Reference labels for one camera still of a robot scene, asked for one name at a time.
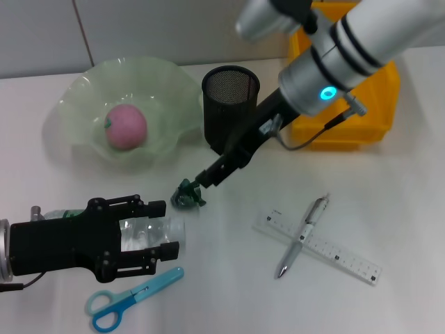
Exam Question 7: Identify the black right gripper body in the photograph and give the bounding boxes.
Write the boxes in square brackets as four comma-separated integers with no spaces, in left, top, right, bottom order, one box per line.
[222,88,300,169]

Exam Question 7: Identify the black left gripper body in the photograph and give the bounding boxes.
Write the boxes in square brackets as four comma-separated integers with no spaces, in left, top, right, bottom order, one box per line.
[9,197,122,284]

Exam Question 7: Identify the clear green-label water bottle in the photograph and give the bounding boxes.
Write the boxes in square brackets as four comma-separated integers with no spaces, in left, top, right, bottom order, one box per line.
[43,207,187,253]

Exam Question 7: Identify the green toy frog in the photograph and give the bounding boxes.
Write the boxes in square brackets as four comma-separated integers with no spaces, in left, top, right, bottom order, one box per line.
[169,177,208,212]

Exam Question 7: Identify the pink peach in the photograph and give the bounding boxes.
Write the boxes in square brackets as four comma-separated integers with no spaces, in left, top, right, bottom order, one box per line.
[104,103,148,151]

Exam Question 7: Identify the blue plastic scissors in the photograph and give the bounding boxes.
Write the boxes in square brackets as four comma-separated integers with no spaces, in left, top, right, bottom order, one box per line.
[85,267,185,332]

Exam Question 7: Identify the black mesh pen holder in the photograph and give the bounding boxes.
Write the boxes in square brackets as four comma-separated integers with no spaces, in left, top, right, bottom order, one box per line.
[200,65,261,154]

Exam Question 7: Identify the white grey ballpoint pen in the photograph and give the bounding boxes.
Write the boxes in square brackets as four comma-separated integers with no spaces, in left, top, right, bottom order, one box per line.
[274,194,330,280]

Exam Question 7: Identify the pale green glass fruit plate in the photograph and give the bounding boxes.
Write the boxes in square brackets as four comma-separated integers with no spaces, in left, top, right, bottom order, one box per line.
[43,56,203,175]

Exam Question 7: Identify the transparent plastic ruler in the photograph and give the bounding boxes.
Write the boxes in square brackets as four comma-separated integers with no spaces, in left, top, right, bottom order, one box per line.
[252,207,382,287]

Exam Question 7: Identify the yellow plastic bin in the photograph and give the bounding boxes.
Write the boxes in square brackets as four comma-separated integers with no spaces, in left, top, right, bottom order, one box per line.
[287,1,401,152]

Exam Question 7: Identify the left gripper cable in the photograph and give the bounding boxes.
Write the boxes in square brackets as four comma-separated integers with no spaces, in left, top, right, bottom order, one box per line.
[0,273,46,292]

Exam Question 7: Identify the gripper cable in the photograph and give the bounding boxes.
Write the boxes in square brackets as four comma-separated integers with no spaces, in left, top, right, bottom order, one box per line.
[259,111,349,151]
[0,273,46,292]

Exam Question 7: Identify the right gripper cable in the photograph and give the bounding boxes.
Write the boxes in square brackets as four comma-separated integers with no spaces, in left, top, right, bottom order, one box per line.
[259,111,349,151]

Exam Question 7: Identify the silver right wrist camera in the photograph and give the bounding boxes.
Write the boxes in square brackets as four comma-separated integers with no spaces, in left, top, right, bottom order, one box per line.
[235,0,319,43]

